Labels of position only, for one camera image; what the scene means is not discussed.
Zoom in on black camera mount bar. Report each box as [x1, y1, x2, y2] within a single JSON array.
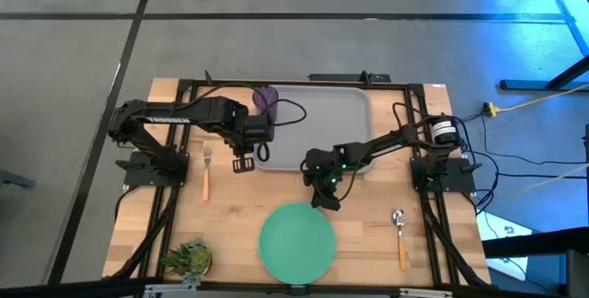
[[307, 70, 392, 84]]

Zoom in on yellow extension cord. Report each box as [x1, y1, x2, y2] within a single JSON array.
[[482, 86, 589, 119]]

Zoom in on silver aluminium bracket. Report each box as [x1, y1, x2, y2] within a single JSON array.
[[144, 282, 198, 298], [398, 287, 455, 298]]

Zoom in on black rig crossbar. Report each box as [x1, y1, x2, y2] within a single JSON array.
[[0, 276, 589, 298]]

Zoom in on small green succulent plant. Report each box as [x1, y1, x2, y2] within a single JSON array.
[[161, 237, 214, 286]]

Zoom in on grey furniture foot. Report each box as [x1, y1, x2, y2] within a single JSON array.
[[0, 167, 36, 191]]

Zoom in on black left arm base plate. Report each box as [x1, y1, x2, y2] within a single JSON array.
[[114, 150, 190, 188]]

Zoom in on green round plate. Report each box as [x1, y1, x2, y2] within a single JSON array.
[[258, 202, 337, 286]]

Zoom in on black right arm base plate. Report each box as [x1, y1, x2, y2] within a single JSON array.
[[410, 157, 478, 193]]

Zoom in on grey plastic tray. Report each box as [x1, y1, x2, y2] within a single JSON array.
[[251, 85, 375, 174]]

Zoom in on grey cabinet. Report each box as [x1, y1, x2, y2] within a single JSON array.
[[564, 248, 589, 298]]

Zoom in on purple translucent cup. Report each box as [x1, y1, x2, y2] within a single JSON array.
[[251, 85, 280, 124]]

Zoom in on fork with orange handle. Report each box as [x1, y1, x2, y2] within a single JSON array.
[[202, 144, 213, 203]]

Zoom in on black table leg frame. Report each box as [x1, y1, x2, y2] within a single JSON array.
[[499, 0, 589, 92]]

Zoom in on black metal table frame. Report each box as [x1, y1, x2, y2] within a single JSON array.
[[104, 76, 491, 290]]

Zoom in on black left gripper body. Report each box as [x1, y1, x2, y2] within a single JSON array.
[[227, 116, 276, 157]]

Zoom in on spoon with orange handle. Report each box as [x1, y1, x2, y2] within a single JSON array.
[[391, 208, 408, 272]]

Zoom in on black beam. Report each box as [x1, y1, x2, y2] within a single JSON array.
[[480, 225, 589, 260]]

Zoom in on white paper sheet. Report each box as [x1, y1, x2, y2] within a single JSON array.
[[476, 210, 535, 281]]

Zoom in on black power cable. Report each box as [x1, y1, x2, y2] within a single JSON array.
[[496, 171, 589, 182]]

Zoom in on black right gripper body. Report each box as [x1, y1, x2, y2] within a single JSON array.
[[301, 145, 354, 193]]

